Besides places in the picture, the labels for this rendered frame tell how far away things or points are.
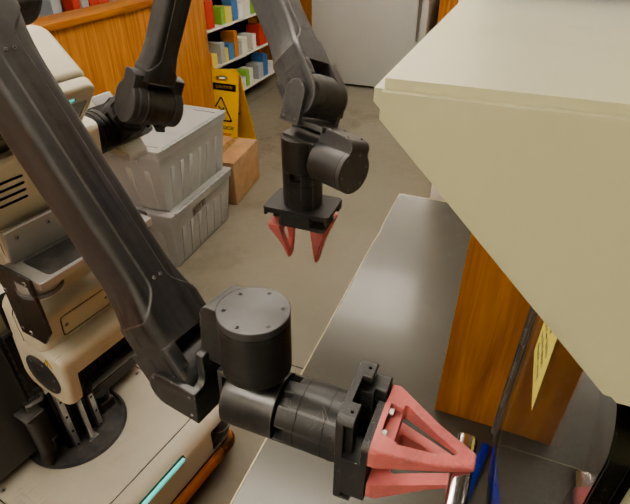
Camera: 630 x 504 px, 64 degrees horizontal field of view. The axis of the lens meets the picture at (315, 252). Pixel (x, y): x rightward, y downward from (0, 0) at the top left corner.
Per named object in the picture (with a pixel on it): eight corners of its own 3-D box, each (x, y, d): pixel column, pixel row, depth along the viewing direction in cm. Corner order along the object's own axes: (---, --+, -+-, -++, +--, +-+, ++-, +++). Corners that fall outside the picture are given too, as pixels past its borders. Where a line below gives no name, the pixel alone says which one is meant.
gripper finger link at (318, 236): (323, 275, 76) (323, 222, 71) (279, 265, 78) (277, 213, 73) (337, 251, 81) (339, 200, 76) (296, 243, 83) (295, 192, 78)
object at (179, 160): (233, 167, 284) (227, 109, 266) (170, 218, 238) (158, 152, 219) (171, 155, 297) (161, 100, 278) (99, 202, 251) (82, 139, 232)
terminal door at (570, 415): (499, 439, 64) (600, 141, 42) (462, 743, 41) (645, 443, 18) (493, 437, 64) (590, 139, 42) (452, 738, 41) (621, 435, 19)
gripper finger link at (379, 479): (477, 480, 33) (342, 433, 36) (458, 535, 37) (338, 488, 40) (489, 402, 38) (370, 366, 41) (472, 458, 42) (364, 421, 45)
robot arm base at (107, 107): (127, 97, 108) (81, 113, 100) (145, 78, 103) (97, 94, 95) (151, 132, 110) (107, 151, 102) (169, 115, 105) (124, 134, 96)
